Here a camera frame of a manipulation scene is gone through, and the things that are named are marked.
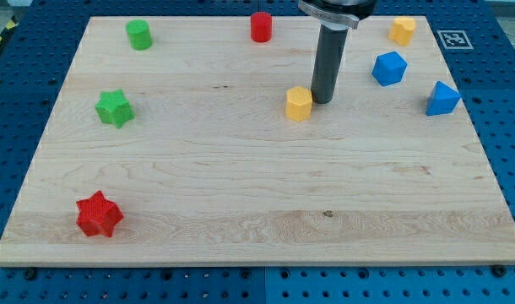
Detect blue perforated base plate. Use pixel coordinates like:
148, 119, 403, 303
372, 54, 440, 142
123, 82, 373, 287
0, 0, 515, 303

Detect wooden board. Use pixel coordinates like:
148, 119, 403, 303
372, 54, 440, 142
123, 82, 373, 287
0, 16, 515, 268

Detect yellow heart block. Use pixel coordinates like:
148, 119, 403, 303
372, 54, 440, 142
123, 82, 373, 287
388, 16, 417, 46

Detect green star block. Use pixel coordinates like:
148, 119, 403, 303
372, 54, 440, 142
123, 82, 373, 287
95, 89, 134, 129

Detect blue cube block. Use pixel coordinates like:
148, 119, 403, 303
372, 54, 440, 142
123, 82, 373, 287
371, 52, 408, 86

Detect green cylinder block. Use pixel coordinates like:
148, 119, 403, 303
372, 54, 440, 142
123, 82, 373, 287
125, 19, 153, 51

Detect fiducial marker tag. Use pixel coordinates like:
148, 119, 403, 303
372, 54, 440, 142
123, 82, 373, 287
437, 30, 474, 50

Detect blue triangle block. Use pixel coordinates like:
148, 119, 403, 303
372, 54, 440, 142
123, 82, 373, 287
426, 81, 461, 116

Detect red cylinder block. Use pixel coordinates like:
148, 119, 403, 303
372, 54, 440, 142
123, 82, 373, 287
250, 12, 273, 43

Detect yellow hexagon block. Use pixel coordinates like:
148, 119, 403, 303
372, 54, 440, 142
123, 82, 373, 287
285, 86, 313, 122

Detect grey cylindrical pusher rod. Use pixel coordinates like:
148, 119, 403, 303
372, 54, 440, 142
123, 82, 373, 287
311, 24, 349, 104

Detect red star block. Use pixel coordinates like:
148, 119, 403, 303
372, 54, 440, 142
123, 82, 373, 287
76, 190, 124, 237

